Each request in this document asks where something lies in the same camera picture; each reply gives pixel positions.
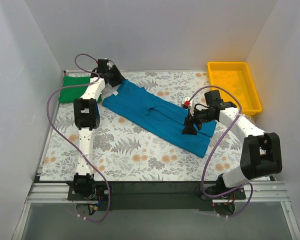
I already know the blue t shirt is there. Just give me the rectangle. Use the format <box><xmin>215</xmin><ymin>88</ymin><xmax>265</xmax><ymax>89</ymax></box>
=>
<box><xmin>102</xmin><ymin>80</ymin><xmax>217</xmax><ymax>158</ymax></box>

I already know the yellow plastic bin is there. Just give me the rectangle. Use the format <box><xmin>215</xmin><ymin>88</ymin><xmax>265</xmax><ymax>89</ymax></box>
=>
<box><xmin>207</xmin><ymin>61</ymin><xmax>263</xmax><ymax>116</ymax></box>

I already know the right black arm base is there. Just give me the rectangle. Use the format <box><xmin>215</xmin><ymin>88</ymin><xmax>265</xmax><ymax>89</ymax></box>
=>
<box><xmin>194</xmin><ymin>184</ymin><xmax>246</xmax><ymax>200</ymax></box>

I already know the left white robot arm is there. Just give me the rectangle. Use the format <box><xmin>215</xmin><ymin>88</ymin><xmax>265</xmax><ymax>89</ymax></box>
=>
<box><xmin>73</xmin><ymin>58</ymin><xmax>125</xmax><ymax>200</ymax></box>

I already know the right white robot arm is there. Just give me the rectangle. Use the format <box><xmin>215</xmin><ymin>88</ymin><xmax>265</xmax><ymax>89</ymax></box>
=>
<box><xmin>182</xmin><ymin>90</ymin><xmax>283</xmax><ymax>199</ymax></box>

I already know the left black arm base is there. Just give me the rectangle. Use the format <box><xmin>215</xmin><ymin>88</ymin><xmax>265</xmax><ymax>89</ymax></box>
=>
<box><xmin>66</xmin><ymin>173</ymin><xmax>112</xmax><ymax>201</ymax></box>

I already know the folded green t shirt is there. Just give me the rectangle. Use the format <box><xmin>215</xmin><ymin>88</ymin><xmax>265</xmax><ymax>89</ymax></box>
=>
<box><xmin>58</xmin><ymin>76</ymin><xmax>90</xmax><ymax>104</ymax></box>

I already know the floral patterned table mat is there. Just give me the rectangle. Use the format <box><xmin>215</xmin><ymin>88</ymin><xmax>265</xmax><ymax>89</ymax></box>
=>
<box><xmin>40</xmin><ymin>71</ymin><xmax>242</xmax><ymax>181</ymax></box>

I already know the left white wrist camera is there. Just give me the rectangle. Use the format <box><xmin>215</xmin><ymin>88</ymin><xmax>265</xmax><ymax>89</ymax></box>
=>
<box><xmin>107</xmin><ymin>60</ymin><xmax>114</xmax><ymax>71</ymax></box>

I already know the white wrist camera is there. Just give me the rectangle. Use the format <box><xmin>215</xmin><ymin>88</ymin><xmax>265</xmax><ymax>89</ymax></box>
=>
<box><xmin>107</xmin><ymin>60</ymin><xmax>114</xmax><ymax>71</ymax></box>
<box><xmin>181</xmin><ymin>97</ymin><xmax>194</xmax><ymax>114</ymax></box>

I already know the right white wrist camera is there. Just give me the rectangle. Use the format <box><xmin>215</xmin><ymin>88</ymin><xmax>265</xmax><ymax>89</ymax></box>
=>
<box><xmin>181</xmin><ymin>97</ymin><xmax>194</xmax><ymax>114</ymax></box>

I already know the aluminium frame rail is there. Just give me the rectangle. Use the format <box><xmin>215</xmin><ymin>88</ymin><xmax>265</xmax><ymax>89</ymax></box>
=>
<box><xmin>13</xmin><ymin>181</ymin><xmax>300</xmax><ymax>240</ymax></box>

